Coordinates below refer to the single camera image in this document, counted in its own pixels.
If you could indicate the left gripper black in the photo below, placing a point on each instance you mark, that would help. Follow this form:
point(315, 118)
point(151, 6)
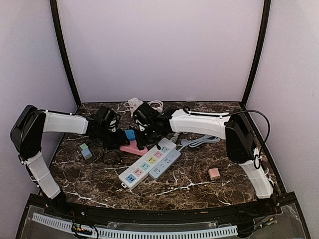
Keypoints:
point(120, 141)

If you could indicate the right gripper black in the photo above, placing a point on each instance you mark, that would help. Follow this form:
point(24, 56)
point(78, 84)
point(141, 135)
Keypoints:
point(154, 141)

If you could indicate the pink triangular power hub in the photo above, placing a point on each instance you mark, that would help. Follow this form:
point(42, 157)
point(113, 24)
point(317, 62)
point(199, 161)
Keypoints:
point(133, 149)

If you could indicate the grey-blue charger cube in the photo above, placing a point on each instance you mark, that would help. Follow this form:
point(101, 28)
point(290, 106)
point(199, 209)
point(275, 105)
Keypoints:
point(86, 153)

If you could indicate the green USB charger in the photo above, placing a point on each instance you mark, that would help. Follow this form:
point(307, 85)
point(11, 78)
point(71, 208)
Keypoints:
point(83, 147)

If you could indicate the blue power strip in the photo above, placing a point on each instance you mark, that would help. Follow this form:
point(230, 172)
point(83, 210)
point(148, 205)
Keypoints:
point(165, 164)

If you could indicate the white multicolour power strip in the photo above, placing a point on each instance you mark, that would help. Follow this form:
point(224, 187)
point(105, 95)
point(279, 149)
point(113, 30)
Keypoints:
point(140, 169)

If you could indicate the salmon pink charger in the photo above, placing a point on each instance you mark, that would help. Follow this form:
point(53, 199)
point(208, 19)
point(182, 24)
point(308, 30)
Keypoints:
point(214, 173)

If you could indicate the black plug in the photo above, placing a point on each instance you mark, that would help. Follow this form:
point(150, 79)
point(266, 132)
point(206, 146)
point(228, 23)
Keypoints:
point(141, 142)

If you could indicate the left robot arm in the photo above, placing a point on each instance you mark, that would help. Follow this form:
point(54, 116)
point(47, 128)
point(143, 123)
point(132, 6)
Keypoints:
point(33, 123)

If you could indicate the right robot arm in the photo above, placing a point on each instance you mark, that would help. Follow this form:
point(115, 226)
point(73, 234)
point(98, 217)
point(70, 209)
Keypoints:
point(241, 147)

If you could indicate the blue plug on hub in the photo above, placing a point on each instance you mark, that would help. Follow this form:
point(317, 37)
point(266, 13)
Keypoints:
point(130, 134)

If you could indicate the pink white round socket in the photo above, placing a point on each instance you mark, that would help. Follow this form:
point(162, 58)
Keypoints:
point(134, 103)

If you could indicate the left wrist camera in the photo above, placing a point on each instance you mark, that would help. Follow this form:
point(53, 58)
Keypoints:
point(107, 118)

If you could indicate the white slotted cable duct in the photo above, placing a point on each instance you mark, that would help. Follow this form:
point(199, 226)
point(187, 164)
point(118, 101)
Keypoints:
point(98, 232)

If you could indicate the black front rail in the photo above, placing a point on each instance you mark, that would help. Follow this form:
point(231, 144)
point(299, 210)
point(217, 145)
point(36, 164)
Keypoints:
point(241, 213)

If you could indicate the left black frame post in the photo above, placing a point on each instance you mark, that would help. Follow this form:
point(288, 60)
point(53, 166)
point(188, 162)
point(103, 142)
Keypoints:
point(63, 51)

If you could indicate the black frame post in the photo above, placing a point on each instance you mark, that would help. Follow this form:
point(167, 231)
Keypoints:
point(63, 51)
point(258, 51)

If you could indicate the right black frame post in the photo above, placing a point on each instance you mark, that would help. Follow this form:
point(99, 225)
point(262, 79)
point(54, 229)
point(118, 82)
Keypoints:
point(258, 51)

